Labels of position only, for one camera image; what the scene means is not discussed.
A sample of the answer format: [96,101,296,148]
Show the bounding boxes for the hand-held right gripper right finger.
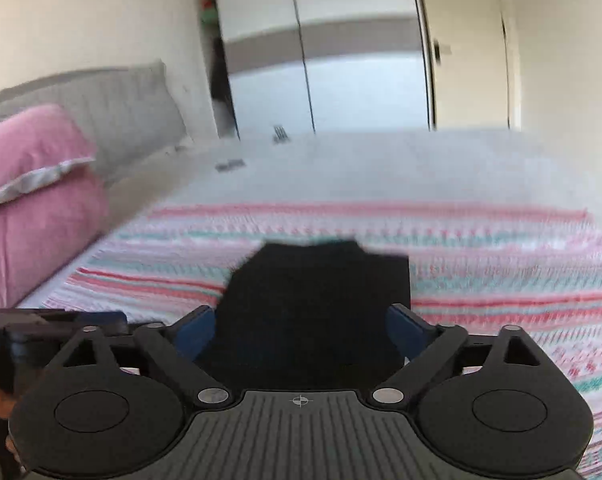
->
[367,304,542,409]

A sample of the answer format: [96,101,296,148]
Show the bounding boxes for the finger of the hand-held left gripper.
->
[46,310,132,339]

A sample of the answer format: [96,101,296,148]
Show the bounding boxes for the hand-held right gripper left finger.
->
[62,306,231,409]

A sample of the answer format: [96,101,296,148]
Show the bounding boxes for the black pants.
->
[196,240,412,392]

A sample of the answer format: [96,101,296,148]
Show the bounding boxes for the striped patterned blanket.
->
[16,202,602,480]

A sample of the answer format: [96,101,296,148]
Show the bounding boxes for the pink pillow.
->
[0,172,110,311]
[0,104,98,208]

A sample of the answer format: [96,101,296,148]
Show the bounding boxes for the grey quilted pillow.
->
[0,59,188,183]

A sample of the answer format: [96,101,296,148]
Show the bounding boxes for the grey headboard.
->
[0,71,97,111]

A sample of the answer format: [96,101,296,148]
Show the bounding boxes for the dark hanging clothes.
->
[209,37,232,104]

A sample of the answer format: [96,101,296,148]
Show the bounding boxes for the white and grey wardrobe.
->
[191,0,438,140]

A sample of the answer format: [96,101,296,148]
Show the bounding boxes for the white door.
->
[411,0,522,132]

